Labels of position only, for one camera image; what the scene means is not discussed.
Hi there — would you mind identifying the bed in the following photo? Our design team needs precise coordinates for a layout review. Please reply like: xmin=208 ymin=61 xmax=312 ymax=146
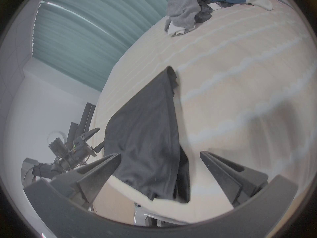
xmin=93 ymin=0 xmax=317 ymax=222

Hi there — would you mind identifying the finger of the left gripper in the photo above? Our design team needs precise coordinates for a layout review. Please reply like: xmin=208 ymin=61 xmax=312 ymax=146
xmin=91 ymin=142 xmax=105 ymax=155
xmin=83 ymin=127 xmax=101 ymax=142

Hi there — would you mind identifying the grey garment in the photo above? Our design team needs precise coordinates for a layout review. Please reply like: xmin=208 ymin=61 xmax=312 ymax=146
xmin=165 ymin=0 xmax=200 ymax=32

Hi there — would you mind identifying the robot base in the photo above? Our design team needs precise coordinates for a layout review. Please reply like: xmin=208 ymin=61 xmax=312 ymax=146
xmin=134 ymin=202 xmax=191 ymax=226

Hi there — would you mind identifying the blue-green curtain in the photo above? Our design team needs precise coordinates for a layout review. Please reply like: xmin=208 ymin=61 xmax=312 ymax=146
xmin=41 ymin=0 xmax=206 ymax=66
xmin=32 ymin=3 xmax=117 ymax=92

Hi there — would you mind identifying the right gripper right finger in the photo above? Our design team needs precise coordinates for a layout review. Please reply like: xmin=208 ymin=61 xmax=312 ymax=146
xmin=200 ymin=151 xmax=268 ymax=206

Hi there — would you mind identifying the round white mirror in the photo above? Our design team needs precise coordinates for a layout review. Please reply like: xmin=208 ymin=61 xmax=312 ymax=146
xmin=47 ymin=131 xmax=66 ymax=146

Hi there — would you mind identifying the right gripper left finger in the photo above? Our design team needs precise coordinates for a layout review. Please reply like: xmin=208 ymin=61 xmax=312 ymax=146
xmin=51 ymin=153 xmax=122 ymax=205

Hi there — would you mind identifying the black T-shirt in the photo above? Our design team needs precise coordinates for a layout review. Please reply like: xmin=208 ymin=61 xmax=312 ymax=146
xmin=103 ymin=66 xmax=191 ymax=203

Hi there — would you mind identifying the black shiny garment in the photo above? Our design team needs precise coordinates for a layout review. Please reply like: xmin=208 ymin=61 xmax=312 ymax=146
xmin=193 ymin=0 xmax=233 ymax=24

